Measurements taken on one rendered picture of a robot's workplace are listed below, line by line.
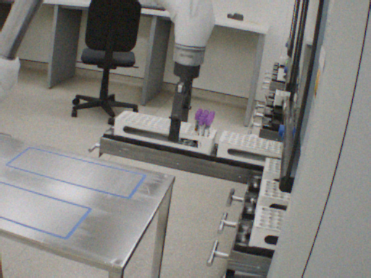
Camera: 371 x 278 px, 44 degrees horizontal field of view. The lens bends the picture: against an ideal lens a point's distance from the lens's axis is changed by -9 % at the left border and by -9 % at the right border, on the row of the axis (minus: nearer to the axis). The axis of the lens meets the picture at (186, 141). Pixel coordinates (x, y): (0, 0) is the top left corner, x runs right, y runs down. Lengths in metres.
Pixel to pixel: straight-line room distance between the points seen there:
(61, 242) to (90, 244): 0.06
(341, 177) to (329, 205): 0.05
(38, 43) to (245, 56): 2.33
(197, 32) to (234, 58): 3.62
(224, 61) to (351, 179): 4.25
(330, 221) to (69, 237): 0.49
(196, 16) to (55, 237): 0.74
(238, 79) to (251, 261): 4.08
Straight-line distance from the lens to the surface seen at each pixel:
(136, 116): 1.54
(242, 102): 5.08
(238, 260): 1.04
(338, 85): 0.77
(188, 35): 1.39
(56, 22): 4.79
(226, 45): 4.99
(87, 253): 0.93
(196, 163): 1.46
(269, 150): 1.46
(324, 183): 0.82
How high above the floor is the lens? 1.35
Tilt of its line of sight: 20 degrees down
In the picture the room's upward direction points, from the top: 9 degrees clockwise
